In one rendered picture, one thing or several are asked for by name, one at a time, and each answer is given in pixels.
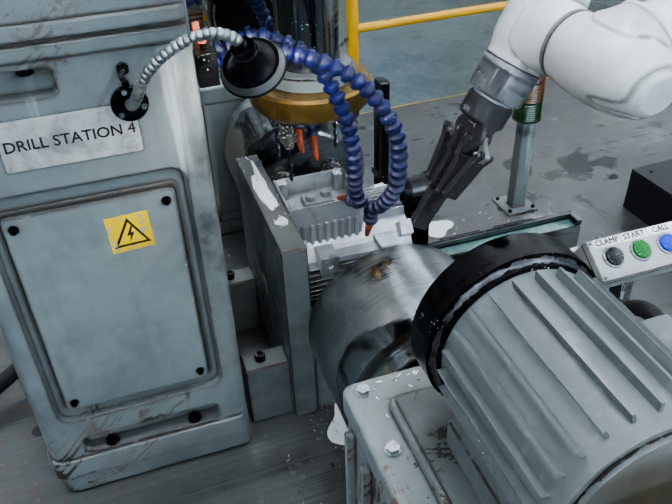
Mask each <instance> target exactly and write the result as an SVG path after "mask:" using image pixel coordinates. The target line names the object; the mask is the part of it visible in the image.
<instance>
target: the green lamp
mask: <svg viewBox="0 0 672 504"><path fill-rule="evenodd" d="M542 103H543V101H541V102H539V103H536V104H525V103H524V104H523V106H522V107H521V108H520V109H513V117H514V118H515V119H516V120H519V121H522V122H534V121H537V120H539V119H540V117H541V110H542Z"/></svg>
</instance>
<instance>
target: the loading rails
mask: <svg viewBox="0 0 672 504"><path fill-rule="evenodd" d="M581 223H582V219H581V218H580V217H579V216H577V215H576V214H575V213H574V212H572V211H571V210H569V211H565V212H560V213H556V214H552V215H547V216H543V217H539V218H534V219H530V220H526V221H522V222H517V223H513V224H509V225H504V226H500V227H496V228H491V229H487V230H483V231H478V232H474V233H470V234H465V235H461V236H457V237H452V238H448V239H444V240H439V241H435V242H431V243H426V244H422V245H427V246H431V247H434V248H437V249H439V250H441V251H443V252H445V253H447V254H448V255H449V256H451V257H452V258H453V259H454V260H457V259H458V258H459V257H461V256H462V255H463V254H465V253H466V252H468V251H470V250H472V249H473V248H475V247H477V246H478V245H481V244H483V243H485V242H487V241H490V240H492V239H495V238H498V237H501V236H505V235H508V234H515V233H521V232H535V233H541V234H547V235H549V236H552V237H555V238H557V239H558V240H560V241H561V242H563V243H564V244H565V245H567V246H568V247H569V248H570V249H571V250H572V251H573V252H574V251H576V250H577V249H578V248H579V247H580V246H577V242H578V237H579V232H580V228H581Z"/></svg>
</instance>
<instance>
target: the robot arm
mask: <svg viewBox="0 0 672 504"><path fill-rule="evenodd" d="M590 2H591V0H509V1H508V2H507V4H506V6H505V8H504V9H503V11H502V13H501V15H500V17H499V19H498V21H497V23H496V25H495V28H494V31H493V35H492V39H491V41H490V44H489V46H488V48H487V50H486V52H484V54H483V57H482V59H481V61H480V62H479V64H478V66H477V68H476V69H475V71H474V73H473V75H472V76H471V78H470V83H471V84H472V85H473V86H474V87H475V88H472V87H471V88H470V89H469V91H468V93H467V94H466V96H465V98H464V100H463V101H462V103H461V105H460V110H461V111H462V114H461V115H460V116H459V117H458V118H457V120H456V121H453V122H451V121H449V120H445V121H444V123H443V128H442V134H441V136H440V139H439V141H438V144H437V146H436V149H435V151H434V153H433V156H432V158H431V161H430V164H429V166H428V168H427V171H426V173H425V177H426V178H428V180H429V181H428V188H427V189H426V191H425V193H424V195H423V196H422V198H421V200H420V202H419V204H418V206H417V208H416V209H415V211H414V213H413V214H412V216H411V218H410V219H411V222H412V226H413V227H415V228H419V229H422V230H426V229H427V228H428V226H429V224H430V223H431V221H432V219H433V218H434V216H435V214H436V213H438V211H439V209H440V207H441V206H442V204H443V203H444V201H445V200H446V199H447V198H449V199H453V200H456V199H457V198H458V197H459V196H460V195H461V194H462V192H463V191H464V190H465V189H466V188H467V187H468V185H469V184H470V183H471V182H472V181H473V180H474V178H475V177H476V176H477V175H478V174H479V173H480V171H481V170H482V169H483V168H484V167H486V166H487V165H489V164H490V163H492V162H493V160H494V157H493V156H492V155H490V154H489V150H488V146H489V145H490V144H491V141H492V137H493V135H494V133H495V132H497V131H501V130H502V129H503V128H504V126H505V125H506V123H507V121H508V120H509V118H510V116H511V115H512V113H513V110H512V109H511V108H514V109H520V108H521V107H522V106H523V104H524V102H525V101H526V99H527V98H528V96H529V94H530V93H531V91H532V89H533V88H534V86H535V85H536V84H537V83H538V80H539V78H540V77H541V75H544V76H546V77H548V78H550V79H551V80H553V81H554V82H555V83H556V84H557V85H558V86H559V87H560V88H561V89H563V90H564V91H565V92H567V93H568V94H569V95H571V96H572V97H574V98H576V99H577V100H579V101H581V102H583V103H584V104H586V105H588V106H590V107H592V108H594V109H596V110H598V111H601V112H603V113H605V114H608V115H611V116H614V117H618V118H623V119H630V120H640V119H645V118H648V117H651V116H653V115H655V114H658V113H659V112H661V111H663V110H664V109H665V108H666V107H668V106H669V105H670V104H671V102H672V0H648V1H645V2H640V1H637V0H626V1H624V2H623V3H621V4H619V5H617V6H614V7H611V8H607V9H603V10H599V11H597V12H595V13H593V12H591V11H590V10H588V9H587V8H588V6H589V4H590ZM433 171H434V172H433Z"/></svg>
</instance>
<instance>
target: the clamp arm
mask: <svg viewBox="0 0 672 504"><path fill-rule="evenodd" d="M374 83H375V86H374V87H375V89H376V90H381V91H382V92H383V94H384V95H383V98H384V100H385V99H387V100H388V101H390V82H389V81H388V80H387V79H386V78H385V77H384V76H382V77H376V78H374ZM380 117H381V116H377V115H376V114H375V112H374V166H372V173H373V174H374V184H379V183H384V185H386V184H388V180H389V140H388V135H389V134H387V133H386V132H385V129H384V128H385V125H382V124H381V122H380Z"/></svg>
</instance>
